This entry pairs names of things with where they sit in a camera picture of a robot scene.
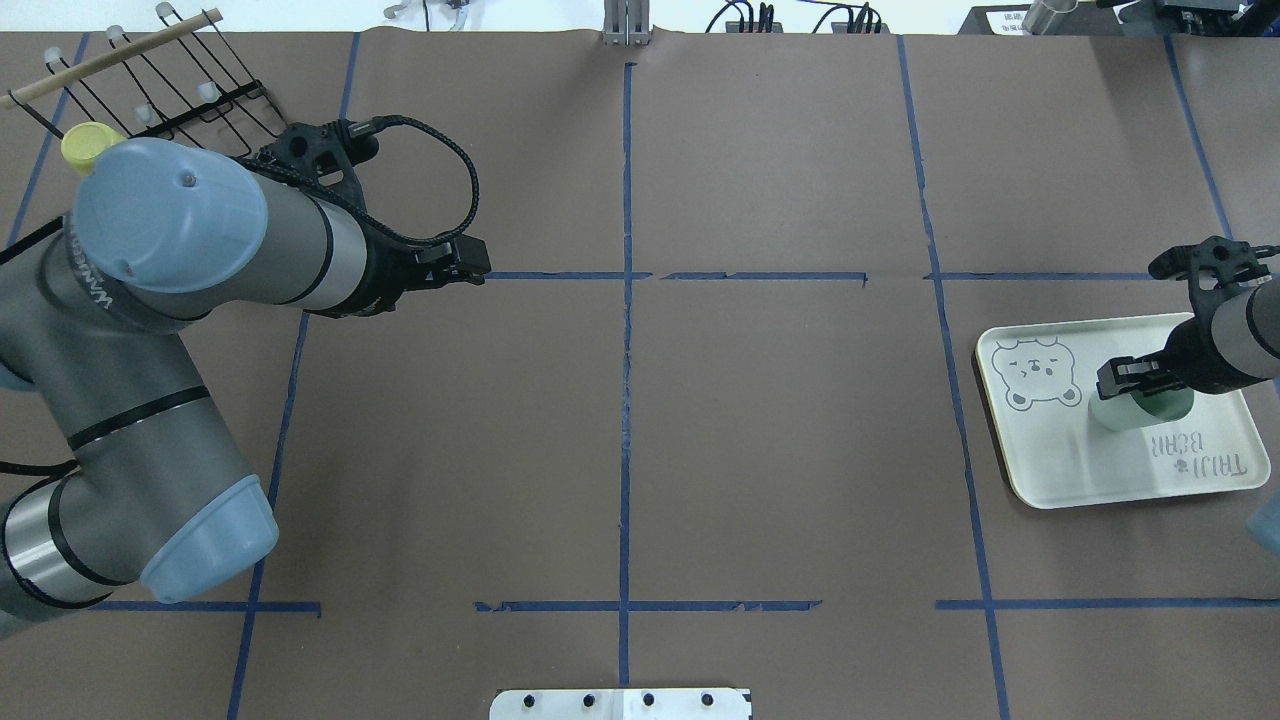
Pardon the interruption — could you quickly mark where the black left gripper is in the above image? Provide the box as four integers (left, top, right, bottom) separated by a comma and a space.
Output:
340, 222, 492, 316

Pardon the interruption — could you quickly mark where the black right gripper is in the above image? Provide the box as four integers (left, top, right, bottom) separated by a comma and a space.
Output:
1096, 318, 1242, 400

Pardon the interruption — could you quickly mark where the light green cup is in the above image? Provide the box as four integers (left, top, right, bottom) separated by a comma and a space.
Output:
1085, 386, 1196, 433

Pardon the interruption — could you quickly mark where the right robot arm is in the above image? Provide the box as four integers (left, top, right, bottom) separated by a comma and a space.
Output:
1091, 278, 1279, 424

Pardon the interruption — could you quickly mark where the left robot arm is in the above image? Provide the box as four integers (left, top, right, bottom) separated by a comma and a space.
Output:
3, 126, 492, 637

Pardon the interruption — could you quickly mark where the white bear tray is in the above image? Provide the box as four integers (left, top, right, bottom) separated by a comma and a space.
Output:
975, 313, 1271, 509

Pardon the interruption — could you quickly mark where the metal cup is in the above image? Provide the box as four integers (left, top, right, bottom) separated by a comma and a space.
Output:
1021, 0, 1079, 36

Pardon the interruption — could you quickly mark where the yellow cup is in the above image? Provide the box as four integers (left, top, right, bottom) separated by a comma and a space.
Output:
59, 120, 125, 177

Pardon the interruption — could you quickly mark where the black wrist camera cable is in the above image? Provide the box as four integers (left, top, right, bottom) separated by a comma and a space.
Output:
250, 115, 481, 251

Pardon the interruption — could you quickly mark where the aluminium frame post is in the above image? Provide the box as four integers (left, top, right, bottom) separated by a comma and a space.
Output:
602, 0, 652, 47

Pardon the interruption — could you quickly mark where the black wire cup rack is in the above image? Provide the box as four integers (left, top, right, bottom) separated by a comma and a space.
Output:
3, 1, 288, 158

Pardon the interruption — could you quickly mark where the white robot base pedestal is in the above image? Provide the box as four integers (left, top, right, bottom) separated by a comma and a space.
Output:
488, 687, 755, 719

